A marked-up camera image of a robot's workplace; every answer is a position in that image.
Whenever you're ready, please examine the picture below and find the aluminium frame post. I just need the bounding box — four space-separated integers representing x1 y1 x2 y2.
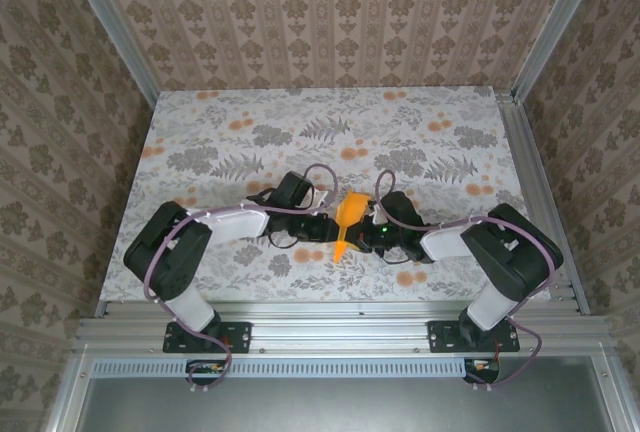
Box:
58 0 162 109
510 0 610 104

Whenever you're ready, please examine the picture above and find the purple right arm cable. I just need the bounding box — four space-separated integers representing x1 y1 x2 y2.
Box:
374 170 564 391

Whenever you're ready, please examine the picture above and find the grey metal panel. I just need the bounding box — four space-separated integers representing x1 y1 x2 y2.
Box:
74 354 617 432

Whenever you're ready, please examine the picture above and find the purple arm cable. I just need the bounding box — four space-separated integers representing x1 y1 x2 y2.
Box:
143 163 341 394
374 170 564 391

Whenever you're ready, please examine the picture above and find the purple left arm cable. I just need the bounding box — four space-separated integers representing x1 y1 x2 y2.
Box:
143 163 341 394

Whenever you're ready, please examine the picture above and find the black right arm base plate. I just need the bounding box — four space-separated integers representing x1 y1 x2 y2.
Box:
428 319 521 353

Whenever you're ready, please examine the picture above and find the grey slotted cable duct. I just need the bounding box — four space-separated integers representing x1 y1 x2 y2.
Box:
92 357 467 379

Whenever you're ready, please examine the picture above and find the orange square paper sheet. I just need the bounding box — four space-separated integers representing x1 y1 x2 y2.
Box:
331 190 374 263

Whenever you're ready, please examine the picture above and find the black connector with orange plug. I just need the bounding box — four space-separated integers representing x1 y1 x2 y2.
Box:
187 359 226 387
463 356 502 384

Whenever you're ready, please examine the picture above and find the floral patterned table cover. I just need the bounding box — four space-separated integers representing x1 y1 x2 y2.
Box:
98 85 552 304

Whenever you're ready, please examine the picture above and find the aluminium table side rail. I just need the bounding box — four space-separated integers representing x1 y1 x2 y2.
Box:
494 90 592 316

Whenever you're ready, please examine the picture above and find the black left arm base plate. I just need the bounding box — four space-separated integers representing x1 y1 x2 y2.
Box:
163 320 252 354

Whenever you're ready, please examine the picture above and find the aluminium lower frame rail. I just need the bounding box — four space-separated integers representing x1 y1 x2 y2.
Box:
43 345 97 432
592 351 634 432

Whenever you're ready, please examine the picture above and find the aluminium mounting rail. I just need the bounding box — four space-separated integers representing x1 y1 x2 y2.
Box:
74 299 611 354

